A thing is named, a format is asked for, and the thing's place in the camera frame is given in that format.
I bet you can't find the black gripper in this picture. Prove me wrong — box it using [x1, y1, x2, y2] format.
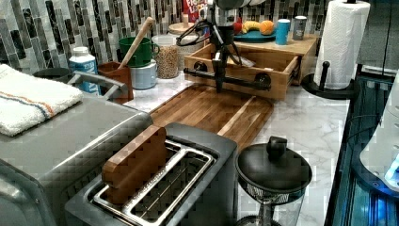
[208, 7, 234, 93]

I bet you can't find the bamboo wooden drawer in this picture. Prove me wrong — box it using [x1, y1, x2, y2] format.
[184, 44, 301, 100]

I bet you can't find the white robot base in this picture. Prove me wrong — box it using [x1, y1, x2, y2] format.
[359, 75, 399, 198]

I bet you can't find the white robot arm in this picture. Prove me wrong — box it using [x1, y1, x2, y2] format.
[207, 0, 270, 92]

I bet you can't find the bamboo drawer cabinet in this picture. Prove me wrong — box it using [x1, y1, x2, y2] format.
[236, 34, 319, 85]

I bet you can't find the white chips bag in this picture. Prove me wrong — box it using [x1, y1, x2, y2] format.
[227, 56, 255, 67]

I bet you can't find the red apple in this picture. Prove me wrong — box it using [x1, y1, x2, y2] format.
[233, 17, 242, 35]

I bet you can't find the teal plate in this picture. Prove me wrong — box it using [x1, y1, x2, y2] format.
[234, 30, 276, 43]

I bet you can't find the yellow banana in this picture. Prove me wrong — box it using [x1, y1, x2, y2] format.
[242, 21, 260, 34]

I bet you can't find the clear plastic lidded container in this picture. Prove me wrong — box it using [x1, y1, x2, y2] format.
[152, 35, 178, 79]

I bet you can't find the round wooden lid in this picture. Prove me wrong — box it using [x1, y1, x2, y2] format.
[168, 14, 194, 35]

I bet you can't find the orange fruit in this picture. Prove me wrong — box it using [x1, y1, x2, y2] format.
[259, 20, 274, 36]

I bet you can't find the dark wooden cutting board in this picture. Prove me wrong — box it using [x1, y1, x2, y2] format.
[151, 85, 274, 150]

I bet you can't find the red Froot Loops box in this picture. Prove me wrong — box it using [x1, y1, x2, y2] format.
[182, 0, 207, 23]

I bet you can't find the blue cylindrical canister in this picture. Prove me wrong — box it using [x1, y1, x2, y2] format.
[276, 19, 291, 45]

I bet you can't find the green mug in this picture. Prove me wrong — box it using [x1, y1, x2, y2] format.
[119, 37, 160, 68]

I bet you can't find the grey metal can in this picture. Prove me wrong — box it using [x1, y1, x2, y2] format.
[293, 15, 307, 40]

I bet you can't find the black paper towel holder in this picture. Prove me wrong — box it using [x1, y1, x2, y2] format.
[301, 61, 360, 100]

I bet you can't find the brown wooden utensil holder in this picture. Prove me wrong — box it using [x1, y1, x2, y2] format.
[98, 61, 134, 104]

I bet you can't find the silver black toaster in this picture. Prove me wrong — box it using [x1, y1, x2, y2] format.
[65, 122, 237, 226]

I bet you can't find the paper towel roll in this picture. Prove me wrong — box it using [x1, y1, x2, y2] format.
[314, 0, 371, 89]

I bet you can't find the white blue supplement bottle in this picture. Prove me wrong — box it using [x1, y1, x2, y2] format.
[68, 46, 102, 96]

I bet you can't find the wooden block in toaster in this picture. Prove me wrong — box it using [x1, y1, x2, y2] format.
[102, 125, 168, 204]

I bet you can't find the black round container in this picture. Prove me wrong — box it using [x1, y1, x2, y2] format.
[33, 68, 72, 84]

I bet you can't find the white striped towel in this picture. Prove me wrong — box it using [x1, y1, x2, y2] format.
[0, 64, 83, 137]

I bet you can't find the silver toaster oven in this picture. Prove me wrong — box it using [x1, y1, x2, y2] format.
[0, 71, 154, 226]

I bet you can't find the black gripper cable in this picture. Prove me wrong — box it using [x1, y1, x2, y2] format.
[175, 19, 212, 47]

